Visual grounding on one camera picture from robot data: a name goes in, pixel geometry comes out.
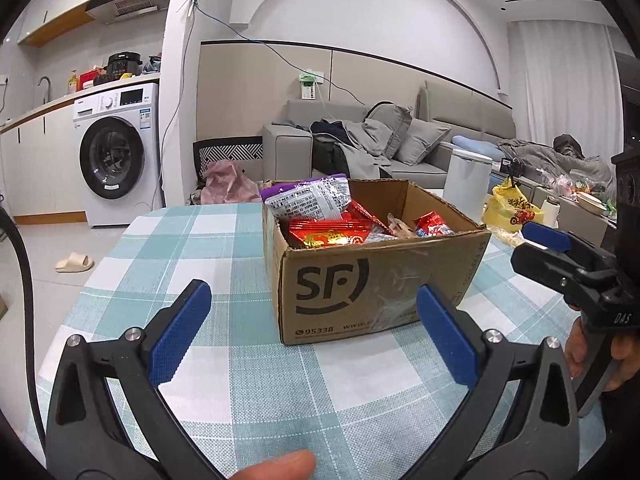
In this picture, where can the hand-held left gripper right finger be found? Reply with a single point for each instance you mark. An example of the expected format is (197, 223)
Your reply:
(445, 332)

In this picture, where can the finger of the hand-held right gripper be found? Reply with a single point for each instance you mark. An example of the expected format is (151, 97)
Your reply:
(545, 265)
(547, 235)

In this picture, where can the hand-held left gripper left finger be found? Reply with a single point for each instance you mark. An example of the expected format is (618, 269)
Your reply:
(177, 330)

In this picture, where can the brown cardboard box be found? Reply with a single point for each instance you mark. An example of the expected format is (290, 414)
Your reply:
(400, 280)

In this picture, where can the red blue logo snack packet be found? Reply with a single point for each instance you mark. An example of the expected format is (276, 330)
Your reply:
(434, 225)

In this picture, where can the red gold snack packet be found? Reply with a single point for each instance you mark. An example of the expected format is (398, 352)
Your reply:
(325, 236)

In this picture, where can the purple white snack packet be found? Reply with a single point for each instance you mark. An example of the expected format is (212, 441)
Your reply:
(310, 202)

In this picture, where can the person's right hand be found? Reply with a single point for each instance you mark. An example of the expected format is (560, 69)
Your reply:
(575, 352)

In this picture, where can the person's left hand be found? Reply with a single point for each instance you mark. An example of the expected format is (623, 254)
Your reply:
(285, 467)

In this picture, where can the paper towel roll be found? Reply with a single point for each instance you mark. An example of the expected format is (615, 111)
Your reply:
(551, 214)

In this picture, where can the grey coffee table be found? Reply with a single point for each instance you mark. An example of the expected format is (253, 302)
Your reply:
(575, 220)

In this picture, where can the yellow plastic bag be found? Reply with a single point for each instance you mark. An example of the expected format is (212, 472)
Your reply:
(512, 210)

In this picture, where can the beige bowl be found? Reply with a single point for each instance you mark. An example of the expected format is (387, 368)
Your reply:
(591, 204)

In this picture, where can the grey blanket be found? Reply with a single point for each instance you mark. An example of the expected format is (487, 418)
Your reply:
(540, 157)

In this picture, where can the teal checkered tablecloth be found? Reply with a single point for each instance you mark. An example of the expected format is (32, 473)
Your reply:
(200, 240)

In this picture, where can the white trash bin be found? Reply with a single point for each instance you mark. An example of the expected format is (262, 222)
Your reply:
(465, 177)

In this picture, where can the light blue pillow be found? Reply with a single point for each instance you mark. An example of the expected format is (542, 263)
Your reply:
(477, 147)

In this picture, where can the beige slipper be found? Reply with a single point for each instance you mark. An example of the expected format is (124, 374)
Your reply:
(75, 263)

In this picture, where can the white curtain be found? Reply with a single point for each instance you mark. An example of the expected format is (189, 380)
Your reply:
(560, 85)

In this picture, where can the white washing machine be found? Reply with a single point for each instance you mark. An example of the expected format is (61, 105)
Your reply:
(145, 180)

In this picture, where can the pink plastic bag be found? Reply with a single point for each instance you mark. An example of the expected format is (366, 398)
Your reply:
(230, 185)

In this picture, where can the grey pillow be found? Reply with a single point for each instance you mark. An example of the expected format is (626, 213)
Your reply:
(422, 140)
(390, 125)

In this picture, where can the black white patterned bag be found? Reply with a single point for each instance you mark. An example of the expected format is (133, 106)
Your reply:
(230, 150)

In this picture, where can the grey jacket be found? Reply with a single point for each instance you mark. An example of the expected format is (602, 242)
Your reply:
(365, 150)

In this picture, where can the grey sofa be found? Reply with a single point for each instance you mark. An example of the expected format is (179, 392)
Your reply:
(285, 155)

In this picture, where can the dark clothes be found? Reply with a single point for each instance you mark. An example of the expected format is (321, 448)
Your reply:
(330, 152)

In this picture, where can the white kitchen counter cabinet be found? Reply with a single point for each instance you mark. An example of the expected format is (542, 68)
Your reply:
(40, 165)

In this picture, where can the red box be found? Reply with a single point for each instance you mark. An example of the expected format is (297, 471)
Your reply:
(92, 79)

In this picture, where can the yellow bottle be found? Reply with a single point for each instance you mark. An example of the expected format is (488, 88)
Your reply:
(73, 84)

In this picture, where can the black rice cooker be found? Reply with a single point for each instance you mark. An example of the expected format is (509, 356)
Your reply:
(125, 65)

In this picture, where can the kitchen faucet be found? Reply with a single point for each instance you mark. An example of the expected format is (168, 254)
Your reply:
(48, 87)

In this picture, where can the white green wall device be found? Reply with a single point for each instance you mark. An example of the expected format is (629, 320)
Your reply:
(309, 89)

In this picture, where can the wall cabinet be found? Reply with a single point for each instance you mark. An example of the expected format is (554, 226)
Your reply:
(50, 22)

